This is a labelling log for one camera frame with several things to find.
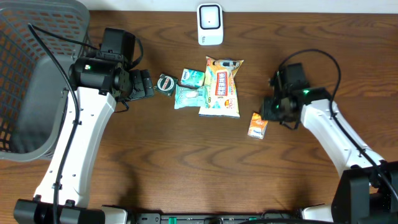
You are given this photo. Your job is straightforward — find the mint green wipes pack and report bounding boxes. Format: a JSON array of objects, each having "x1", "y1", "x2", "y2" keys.
[{"x1": 174, "y1": 85, "x2": 208, "y2": 110}]

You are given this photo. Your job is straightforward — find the white barcode scanner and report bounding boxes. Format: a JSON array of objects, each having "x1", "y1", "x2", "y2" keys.
[{"x1": 197, "y1": 3, "x2": 224, "y2": 45}]

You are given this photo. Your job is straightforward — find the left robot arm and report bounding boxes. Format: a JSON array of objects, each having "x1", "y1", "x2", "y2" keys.
[{"x1": 14, "y1": 28, "x2": 154, "y2": 223}]

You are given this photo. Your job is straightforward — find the orange tissue pack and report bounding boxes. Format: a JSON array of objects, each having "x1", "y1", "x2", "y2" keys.
[{"x1": 248, "y1": 113, "x2": 268, "y2": 139}]

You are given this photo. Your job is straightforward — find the black cable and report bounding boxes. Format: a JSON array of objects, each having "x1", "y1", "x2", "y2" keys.
[
  {"x1": 278, "y1": 49, "x2": 398, "y2": 203},
  {"x1": 27, "y1": 23, "x2": 100, "y2": 224}
]

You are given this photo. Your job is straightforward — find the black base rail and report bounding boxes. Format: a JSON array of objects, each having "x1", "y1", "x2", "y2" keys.
[{"x1": 130, "y1": 212, "x2": 297, "y2": 224}]

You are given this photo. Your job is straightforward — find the right black cable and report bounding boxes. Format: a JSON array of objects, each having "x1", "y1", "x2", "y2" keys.
[{"x1": 278, "y1": 49, "x2": 398, "y2": 203}]

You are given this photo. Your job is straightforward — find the teal white tissue pack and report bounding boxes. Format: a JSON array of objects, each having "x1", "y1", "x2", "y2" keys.
[{"x1": 180, "y1": 68, "x2": 205, "y2": 88}]

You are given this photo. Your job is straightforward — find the dark green round-label pack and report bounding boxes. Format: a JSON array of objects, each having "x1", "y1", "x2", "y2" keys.
[{"x1": 154, "y1": 73, "x2": 178, "y2": 97}]

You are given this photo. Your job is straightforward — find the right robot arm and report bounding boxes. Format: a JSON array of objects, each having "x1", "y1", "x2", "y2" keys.
[{"x1": 261, "y1": 63, "x2": 397, "y2": 223}]

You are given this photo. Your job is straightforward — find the large beige snack bag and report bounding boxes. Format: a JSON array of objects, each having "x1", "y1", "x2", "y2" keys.
[{"x1": 199, "y1": 56, "x2": 244, "y2": 118}]

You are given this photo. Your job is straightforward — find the left black cable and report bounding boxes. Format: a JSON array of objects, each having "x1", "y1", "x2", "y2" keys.
[{"x1": 27, "y1": 23, "x2": 100, "y2": 224}]

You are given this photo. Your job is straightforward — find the grey plastic shopping basket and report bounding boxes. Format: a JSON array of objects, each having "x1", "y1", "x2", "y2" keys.
[{"x1": 1, "y1": 0, "x2": 91, "y2": 162}]

